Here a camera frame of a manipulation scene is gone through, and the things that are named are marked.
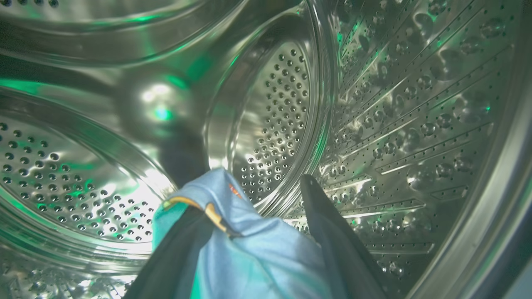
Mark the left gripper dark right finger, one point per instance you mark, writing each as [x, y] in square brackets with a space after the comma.
[341, 249]

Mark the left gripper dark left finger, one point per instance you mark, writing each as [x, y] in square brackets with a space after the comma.
[174, 261]

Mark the blue cartoon print garment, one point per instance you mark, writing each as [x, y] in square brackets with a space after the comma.
[257, 257]

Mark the stainless steel washing machine drum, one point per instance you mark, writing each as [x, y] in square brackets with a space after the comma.
[374, 104]

